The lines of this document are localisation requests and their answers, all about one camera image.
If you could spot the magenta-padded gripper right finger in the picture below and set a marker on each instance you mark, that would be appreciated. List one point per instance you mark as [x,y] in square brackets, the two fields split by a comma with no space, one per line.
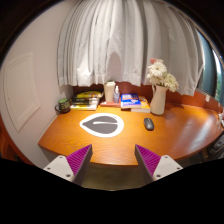
[163,166]

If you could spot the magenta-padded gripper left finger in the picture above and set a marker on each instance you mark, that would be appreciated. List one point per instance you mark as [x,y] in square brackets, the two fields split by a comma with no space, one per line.
[63,166]

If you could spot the black computer mouse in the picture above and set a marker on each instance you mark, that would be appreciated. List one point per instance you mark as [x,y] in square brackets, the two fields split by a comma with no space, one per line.
[148,124]

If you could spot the white and grey mouse pad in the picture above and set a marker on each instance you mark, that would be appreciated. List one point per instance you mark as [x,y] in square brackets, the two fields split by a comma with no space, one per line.
[87,130]

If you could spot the dark green mug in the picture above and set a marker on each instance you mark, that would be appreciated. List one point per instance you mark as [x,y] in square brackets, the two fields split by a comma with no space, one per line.
[64,105]

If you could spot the white and yellow book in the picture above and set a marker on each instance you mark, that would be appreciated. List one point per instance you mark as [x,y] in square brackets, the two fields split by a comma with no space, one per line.
[83,107]

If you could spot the orange book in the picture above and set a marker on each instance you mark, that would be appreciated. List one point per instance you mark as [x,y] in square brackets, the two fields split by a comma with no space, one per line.
[145,106]

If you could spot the white pitcher vase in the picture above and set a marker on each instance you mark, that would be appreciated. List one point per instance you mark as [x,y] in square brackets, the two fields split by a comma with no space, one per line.
[158,101]

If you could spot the blue book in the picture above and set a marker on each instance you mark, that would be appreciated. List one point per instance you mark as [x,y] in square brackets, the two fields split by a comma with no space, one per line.
[130,100]

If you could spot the yellow and black book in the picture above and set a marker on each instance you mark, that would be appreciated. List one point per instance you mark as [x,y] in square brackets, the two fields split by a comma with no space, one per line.
[88,94]

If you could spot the red book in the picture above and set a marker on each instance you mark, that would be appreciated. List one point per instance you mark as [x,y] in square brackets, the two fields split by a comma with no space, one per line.
[108,104]

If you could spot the clear spray bottle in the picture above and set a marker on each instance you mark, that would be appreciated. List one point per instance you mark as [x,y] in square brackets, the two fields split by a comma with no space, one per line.
[116,96]

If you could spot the cream lidded tumbler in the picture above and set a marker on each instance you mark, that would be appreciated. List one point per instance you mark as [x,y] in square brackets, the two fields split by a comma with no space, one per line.
[109,92]

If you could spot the white flower bunch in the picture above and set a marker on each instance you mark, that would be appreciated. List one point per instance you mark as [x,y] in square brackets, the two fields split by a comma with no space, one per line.
[158,71]

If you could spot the dark glass window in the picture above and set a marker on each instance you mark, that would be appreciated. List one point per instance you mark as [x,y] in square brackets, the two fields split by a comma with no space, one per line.
[208,70]

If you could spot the white pleated curtain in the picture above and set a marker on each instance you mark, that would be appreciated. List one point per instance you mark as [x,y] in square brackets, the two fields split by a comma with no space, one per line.
[126,40]

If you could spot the white wall socket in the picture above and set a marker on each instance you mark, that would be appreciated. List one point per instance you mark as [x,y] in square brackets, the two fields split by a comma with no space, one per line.
[207,98]

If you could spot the white wall panel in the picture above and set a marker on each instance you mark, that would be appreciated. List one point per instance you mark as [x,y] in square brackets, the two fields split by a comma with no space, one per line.
[20,90]

